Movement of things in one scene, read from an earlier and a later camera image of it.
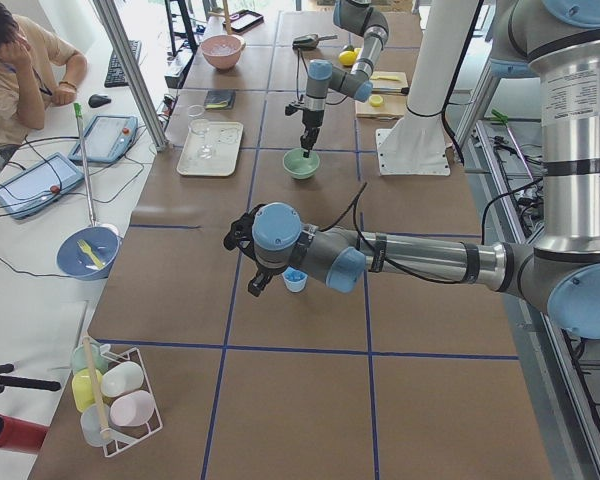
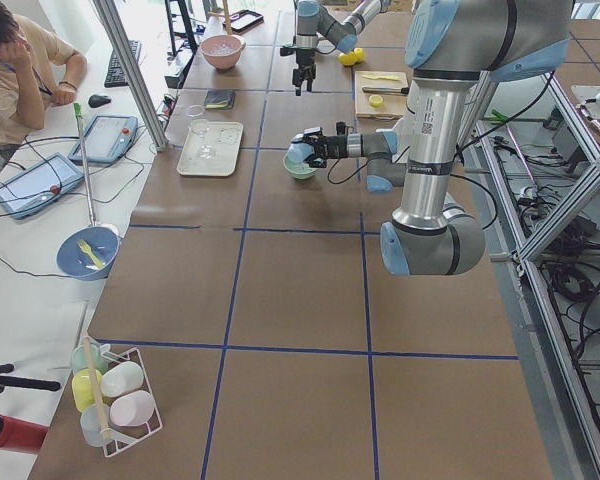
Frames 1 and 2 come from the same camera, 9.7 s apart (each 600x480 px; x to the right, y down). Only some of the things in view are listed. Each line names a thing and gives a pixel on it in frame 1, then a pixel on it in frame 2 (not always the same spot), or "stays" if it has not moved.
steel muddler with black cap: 389,90 stays
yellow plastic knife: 392,78 stays
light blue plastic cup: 295,279 -> 299,151
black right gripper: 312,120 -> 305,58
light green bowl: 298,166 stays
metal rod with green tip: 79,114 stays
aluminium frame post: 135,71 stays
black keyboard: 116,76 stays
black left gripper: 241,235 -> 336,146
